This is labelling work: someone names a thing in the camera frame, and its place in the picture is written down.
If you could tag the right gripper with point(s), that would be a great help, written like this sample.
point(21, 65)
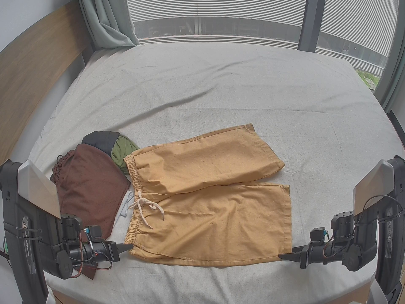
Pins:
point(322, 253)

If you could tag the white garment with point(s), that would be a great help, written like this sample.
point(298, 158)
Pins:
point(125, 207)

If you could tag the green garment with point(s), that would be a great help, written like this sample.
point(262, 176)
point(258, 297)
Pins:
point(123, 150)

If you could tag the window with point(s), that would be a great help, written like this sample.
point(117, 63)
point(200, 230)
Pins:
point(311, 11)

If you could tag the black garment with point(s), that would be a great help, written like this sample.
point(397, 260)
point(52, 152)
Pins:
point(99, 141)

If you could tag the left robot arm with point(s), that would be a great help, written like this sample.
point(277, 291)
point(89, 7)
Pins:
point(28, 233)

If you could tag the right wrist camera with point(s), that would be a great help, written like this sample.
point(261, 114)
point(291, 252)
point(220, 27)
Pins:
point(317, 234)

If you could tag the grey-green curtain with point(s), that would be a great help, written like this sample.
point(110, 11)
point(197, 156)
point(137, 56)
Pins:
point(104, 21)

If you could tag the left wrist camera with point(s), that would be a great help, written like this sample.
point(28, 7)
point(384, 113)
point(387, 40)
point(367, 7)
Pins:
point(95, 232)

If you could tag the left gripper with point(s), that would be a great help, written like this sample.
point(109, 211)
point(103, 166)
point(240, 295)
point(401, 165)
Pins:
point(98, 252)

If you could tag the tan shorts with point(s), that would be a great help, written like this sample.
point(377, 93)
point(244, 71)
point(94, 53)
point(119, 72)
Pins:
point(221, 207)

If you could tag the brown shorts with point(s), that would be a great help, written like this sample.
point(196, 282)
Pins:
point(88, 185)

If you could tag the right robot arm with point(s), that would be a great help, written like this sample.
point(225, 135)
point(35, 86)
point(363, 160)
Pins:
point(373, 188)

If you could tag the bed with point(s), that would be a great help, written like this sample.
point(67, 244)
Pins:
point(221, 84)

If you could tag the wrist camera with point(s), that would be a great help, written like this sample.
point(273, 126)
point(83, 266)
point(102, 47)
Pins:
point(95, 232)
point(317, 234)

